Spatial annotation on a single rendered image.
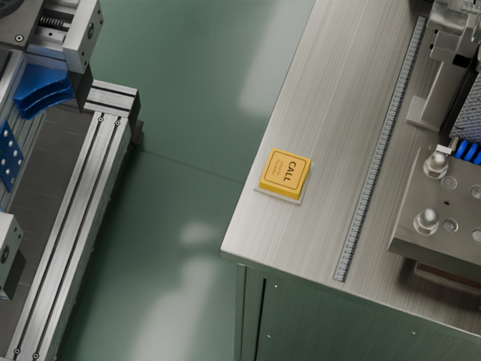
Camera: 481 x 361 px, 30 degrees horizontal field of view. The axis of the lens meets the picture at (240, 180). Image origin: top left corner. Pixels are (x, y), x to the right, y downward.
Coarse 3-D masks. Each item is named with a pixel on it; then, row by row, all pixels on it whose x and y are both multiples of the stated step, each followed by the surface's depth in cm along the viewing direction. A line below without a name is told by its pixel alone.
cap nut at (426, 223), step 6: (426, 210) 131; (432, 210) 130; (420, 216) 131; (426, 216) 130; (432, 216) 130; (438, 216) 131; (414, 222) 134; (420, 222) 132; (426, 222) 130; (432, 222) 130; (438, 222) 132; (414, 228) 134; (420, 228) 132; (426, 228) 132; (432, 228) 132; (420, 234) 133; (426, 234) 133
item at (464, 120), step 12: (480, 84) 126; (468, 96) 130; (480, 96) 129; (468, 108) 133; (480, 108) 132; (456, 120) 137; (468, 120) 136; (480, 120) 134; (456, 132) 139; (468, 132) 138; (480, 132) 137; (480, 144) 140
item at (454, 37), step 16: (448, 16) 131; (464, 16) 131; (448, 32) 132; (464, 32) 129; (432, 48) 136; (448, 48) 135; (464, 48) 133; (448, 64) 139; (464, 64) 136; (448, 80) 142; (432, 96) 148; (448, 96) 146; (416, 112) 156; (432, 112) 152; (432, 128) 155
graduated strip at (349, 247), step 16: (416, 32) 164; (416, 48) 163; (400, 80) 160; (400, 96) 158; (384, 128) 156; (384, 144) 154; (368, 176) 152; (368, 192) 150; (368, 208) 149; (352, 224) 148; (352, 240) 147; (352, 256) 146; (336, 272) 144
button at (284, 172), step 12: (276, 156) 150; (288, 156) 150; (300, 156) 150; (264, 168) 149; (276, 168) 149; (288, 168) 149; (300, 168) 149; (264, 180) 148; (276, 180) 148; (288, 180) 148; (300, 180) 148; (276, 192) 150; (288, 192) 148; (300, 192) 149
